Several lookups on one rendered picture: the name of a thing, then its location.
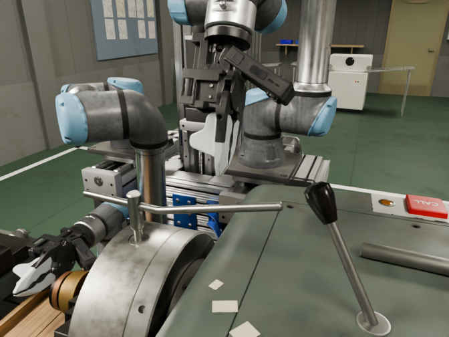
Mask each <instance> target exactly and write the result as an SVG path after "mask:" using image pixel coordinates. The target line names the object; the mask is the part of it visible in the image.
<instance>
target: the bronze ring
mask: <svg viewBox="0 0 449 337"><path fill-rule="evenodd" d="M88 273H89V270H88V271H82V270H77V271H64V272H62V273H60V274H59V275H58V276H57V277H56V278H55V279H54V281H53V283H52V285H51V287H50V291H49V303H50V305H51V307H52V308H53V309H55V310H58V311H61V312H63V313H64V314H65V312H66V311H68V301H69V300H71V299H72V298H74V297H75V296H77V295H78V294H79V293H80V290H81V288H82V286H83V284H84V281H85V279H86V277H87V275H88Z"/></svg>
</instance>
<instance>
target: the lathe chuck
mask: <svg viewBox="0 0 449 337"><path fill-rule="evenodd" d="M182 229H185V228H181V227H175V226H171V225H165V224H161V223H155V222H150V221H144V227H143V228H142V233H143V234H145V235H147V236H149V240H148V241H147V242H145V243H143V244H141V245H131V244H130V243H129V239H130V238H131V237H132V236H134V230H133V229H131V228H130V225H129V226H127V227H125V228H124V229H123V230H121V231H120V232H119V233H118V234H117V235H116V236H114V237H113V238H112V240H111V241H110V242H109V243H108V244H107V246H105V247H104V249H103V250H102V252H101V253H100V254H99V256H98V258H97V259H96V260H95V262H94V264H93V266H92V268H91V269H90V271H89V273H88V275H87V277H86V279H85V281H84V284H83V286H82V288H81V290H80V293H79V296H78V298H77V301H76V304H75V307H74V309H73V314H72V317H71V322H70V325H69V331H68V335H67V337H123V336H124V330H125V327H126V323H127V320H128V316H129V313H130V309H131V307H132V303H133V301H134V298H135V295H136V292H137V291H138V288H139V286H140V283H141V281H142V278H143V277H144V274H145V273H146V270H147V269H148V266H149V265H150V263H151V261H152V260H153V258H154V256H155V255H156V254H157V252H158V250H159V249H160V248H161V247H162V245H163V244H164V243H165V242H166V241H167V240H168V239H169V238H170V237H171V236H172V235H174V234H175V233H176V232H177V231H180V230H182Z"/></svg>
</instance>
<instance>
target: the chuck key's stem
mask: <svg viewBox="0 0 449 337"><path fill-rule="evenodd" d="M126 196H127V202H128V212H129V218H130V228H131V229H133V230H134V241H136V242H139V243H140V242H141V241H142V240H143V239H144V238H143V233H142V228H143V227H144V216H143V211H141V210H138V205H139V204H140V203H141V202H142V198H141V192H140V191H130V192H128V193H127V194H126Z"/></svg>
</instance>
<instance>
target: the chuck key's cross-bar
mask: <svg viewBox="0 0 449 337"><path fill-rule="evenodd" d="M84 196H85V197H88V198H91V199H97V200H100V201H105V202H108V203H113V204H117V205H121V206H125V207H128V202H127V199H124V198H120V197H115V196H111V195H107V194H103V193H98V192H94V191H89V190H85V191H84ZM138 210H141V211H147V212H150V213H155V214H160V215H168V214H192V213H238V212H262V211H282V210H283V204H282V202H267V203H235V204H218V205H186V206H169V207H159V206H155V205H150V204H146V203H140V204H139V205H138Z"/></svg>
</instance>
